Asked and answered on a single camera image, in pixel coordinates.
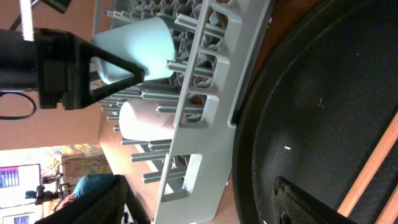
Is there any round black tray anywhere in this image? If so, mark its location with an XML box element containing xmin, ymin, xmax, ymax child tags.
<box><xmin>233</xmin><ymin>0</ymin><xmax>397</xmax><ymax>223</ymax></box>

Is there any black office chair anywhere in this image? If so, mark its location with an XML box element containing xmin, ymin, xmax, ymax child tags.
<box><xmin>35</xmin><ymin>175</ymin><xmax>151</xmax><ymax>224</ymax></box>

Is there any blue plastic cup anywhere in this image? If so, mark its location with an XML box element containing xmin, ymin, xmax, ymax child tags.
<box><xmin>91</xmin><ymin>17</ymin><xmax>175</xmax><ymax>81</ymax></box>

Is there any right wooden chopstick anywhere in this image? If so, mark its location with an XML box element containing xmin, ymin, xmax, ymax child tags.
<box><xmin>376</xmin><ymin>185</ymin><xmax>398</xmax><ymax>224</ymax></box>

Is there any monitor screen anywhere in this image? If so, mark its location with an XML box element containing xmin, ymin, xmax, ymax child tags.
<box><xmin>1</xmin><ymin>164</ymin><xmax>40</xmax><ymax>208</ymax></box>

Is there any pink plastic cup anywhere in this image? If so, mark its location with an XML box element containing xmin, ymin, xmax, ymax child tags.
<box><xmin>119</xmin><ymin>100</ymin><xmax>175</xmax><ymax>141</ymax></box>

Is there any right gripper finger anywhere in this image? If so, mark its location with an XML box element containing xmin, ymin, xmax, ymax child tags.
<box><xmin>271</xmin><ymin>176</ymin><xmax>355</xmax><ymax>224</ymax></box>

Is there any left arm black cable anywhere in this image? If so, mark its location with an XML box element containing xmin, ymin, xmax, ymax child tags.
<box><xmin>0</xmin><ymin>91</ymin><xmax>37</xmax><ymax>121</ymax></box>

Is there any left wooden chopstick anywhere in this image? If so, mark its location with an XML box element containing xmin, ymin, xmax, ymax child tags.
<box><xmin>338</xmin><ymin>114</ymin><xmax>397</xmax><ymax>217</ymax></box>

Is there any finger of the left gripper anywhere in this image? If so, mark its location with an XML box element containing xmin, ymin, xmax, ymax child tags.
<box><xmin>73</xmin><ymin>35</ymin><xmax>144</xmax><ymax>81</ymax></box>
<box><xmin>63</xmin><ymin>75</ymin><xmax>144</xmax><ymax>110</ymax></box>

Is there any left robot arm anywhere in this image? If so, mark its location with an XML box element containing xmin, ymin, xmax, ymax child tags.
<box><xmin>1</xmin><ymin>28</ymin><xmax>144</xmax><ymax>110</ymax></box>

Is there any wooden chopstick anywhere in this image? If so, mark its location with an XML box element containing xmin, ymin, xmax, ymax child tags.
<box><xmin>338</xmin><ymin>114</ymin><xmax>397</xmax><ymax>217</ymax></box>
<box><xmin>376</xmin><ymin>185</ymin><xmax>398</xmax><ymax>224</ymax></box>

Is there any grey dishwasher rack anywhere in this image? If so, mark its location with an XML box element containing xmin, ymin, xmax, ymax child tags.
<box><xmin>96</xmin><ymin>1</ymin><xmax>274</xmax><ymax>223</ymax></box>

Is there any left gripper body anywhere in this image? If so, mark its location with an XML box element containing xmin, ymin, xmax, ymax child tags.
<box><xmin>34</xmin><ymin>28</ymin><xmax>78</xmax><ymax>110</ymax></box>

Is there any person in blue jeans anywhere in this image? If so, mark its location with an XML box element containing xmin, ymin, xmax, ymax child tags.
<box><xmin>54</xmin><ymin>173</ymin><xmax>113</xmax><ymax>212</ymax></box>

